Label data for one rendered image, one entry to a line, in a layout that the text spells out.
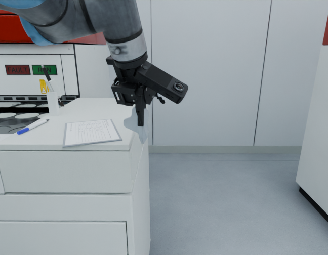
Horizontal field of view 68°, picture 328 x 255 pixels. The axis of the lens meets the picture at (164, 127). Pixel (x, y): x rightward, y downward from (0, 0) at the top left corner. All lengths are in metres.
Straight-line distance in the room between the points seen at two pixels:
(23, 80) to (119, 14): 0.99
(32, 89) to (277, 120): 2.52
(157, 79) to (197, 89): 2.23
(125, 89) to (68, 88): 0.78
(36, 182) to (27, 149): 0.10
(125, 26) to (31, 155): 0.42
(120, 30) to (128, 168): 0.35
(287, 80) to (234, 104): 0.62
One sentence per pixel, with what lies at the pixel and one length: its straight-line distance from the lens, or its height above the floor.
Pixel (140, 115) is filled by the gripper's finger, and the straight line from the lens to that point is 0.54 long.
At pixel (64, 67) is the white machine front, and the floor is 1.11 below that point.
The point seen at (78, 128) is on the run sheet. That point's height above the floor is 0.97.
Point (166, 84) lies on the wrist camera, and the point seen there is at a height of 1.12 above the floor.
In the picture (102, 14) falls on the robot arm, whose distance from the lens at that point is 0.46.
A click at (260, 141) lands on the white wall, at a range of 3.09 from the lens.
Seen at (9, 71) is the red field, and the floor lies 1.09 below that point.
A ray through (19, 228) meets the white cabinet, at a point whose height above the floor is 0.70.
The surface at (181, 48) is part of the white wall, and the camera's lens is 2.68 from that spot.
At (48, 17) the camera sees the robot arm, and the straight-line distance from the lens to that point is 0.40.
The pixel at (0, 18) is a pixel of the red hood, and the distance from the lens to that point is 1.36.
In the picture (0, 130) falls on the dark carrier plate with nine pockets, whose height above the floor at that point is 0.90.
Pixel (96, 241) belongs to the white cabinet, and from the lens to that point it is 0.80.
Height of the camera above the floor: 1.20
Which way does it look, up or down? 18 degrees down
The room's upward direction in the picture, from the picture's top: straight up
